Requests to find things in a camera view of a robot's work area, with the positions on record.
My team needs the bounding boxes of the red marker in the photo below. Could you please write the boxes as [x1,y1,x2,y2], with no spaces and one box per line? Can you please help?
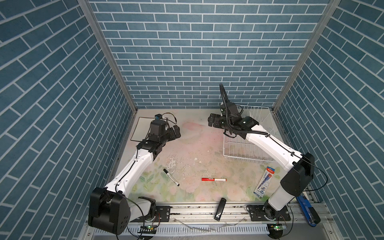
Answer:
[202,178,227,182]

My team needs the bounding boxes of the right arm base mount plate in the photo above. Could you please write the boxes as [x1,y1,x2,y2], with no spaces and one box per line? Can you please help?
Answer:
[246,205,292,222]

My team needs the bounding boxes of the black capped white marker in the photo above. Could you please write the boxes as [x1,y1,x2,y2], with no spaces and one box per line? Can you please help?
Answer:
[163,169,180,187]

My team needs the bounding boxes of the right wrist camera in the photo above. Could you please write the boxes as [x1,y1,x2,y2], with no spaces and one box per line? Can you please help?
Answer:
[220,103,228,116]

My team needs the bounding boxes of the aluminium front rail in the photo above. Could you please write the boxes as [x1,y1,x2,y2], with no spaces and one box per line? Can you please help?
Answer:
[157,201,334,224]

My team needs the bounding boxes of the blue black box cutter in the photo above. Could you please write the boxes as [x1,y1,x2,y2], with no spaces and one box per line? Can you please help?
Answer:
[296,195,321,227]

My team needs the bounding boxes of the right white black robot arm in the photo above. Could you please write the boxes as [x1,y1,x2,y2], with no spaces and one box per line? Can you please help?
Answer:
[208,114,315,221]

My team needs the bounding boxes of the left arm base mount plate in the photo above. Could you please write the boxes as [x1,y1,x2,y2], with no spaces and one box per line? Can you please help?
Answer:
[145,206,171,223]

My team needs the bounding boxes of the black remote control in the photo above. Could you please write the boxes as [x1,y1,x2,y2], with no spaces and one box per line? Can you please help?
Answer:
[214,198,227,221]

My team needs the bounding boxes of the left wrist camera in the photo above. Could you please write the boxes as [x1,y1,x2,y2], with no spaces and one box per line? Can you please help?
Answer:
[155,114,163,120]

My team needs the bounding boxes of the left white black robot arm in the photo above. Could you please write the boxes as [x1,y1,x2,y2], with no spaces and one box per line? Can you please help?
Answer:
[88,119,181,235]

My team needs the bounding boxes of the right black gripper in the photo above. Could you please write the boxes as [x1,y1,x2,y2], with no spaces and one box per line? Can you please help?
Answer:
[207,111,233,132]

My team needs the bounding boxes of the white wire dish rack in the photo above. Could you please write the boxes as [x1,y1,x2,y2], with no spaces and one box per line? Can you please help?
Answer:
[222,103,278,163]

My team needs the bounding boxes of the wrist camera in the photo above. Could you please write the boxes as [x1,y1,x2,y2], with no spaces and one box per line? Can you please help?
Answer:
[220,103,228,116]
[155,114,163,120]

